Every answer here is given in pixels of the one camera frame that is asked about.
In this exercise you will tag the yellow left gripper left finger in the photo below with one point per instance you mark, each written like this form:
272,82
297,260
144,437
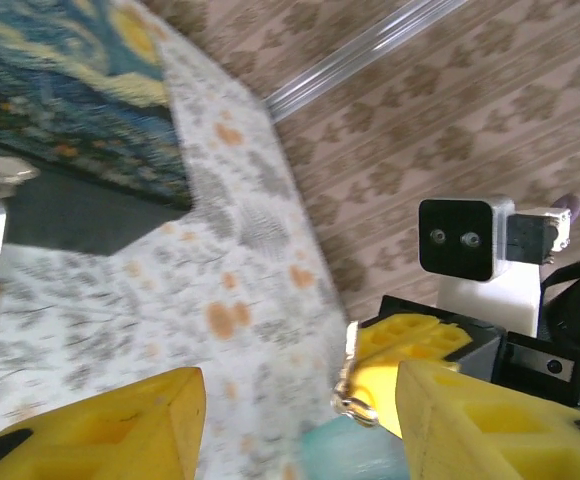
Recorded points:
120,430

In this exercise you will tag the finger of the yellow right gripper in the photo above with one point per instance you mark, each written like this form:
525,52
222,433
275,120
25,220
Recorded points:
382,395
410,332

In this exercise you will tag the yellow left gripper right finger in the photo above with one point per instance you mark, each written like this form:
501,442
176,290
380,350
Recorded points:
495,435

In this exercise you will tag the black box with painting lid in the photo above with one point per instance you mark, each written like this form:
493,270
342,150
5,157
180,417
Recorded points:
70,100

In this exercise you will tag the green translucent cup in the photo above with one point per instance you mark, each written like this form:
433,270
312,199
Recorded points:
345,450

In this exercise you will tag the floral patterned table mat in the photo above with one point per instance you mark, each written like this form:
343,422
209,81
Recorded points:
220,250

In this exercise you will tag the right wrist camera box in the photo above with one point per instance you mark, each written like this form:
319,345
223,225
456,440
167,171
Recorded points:
452,240

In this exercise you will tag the aluminium frame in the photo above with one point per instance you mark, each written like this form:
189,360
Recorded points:
350,55

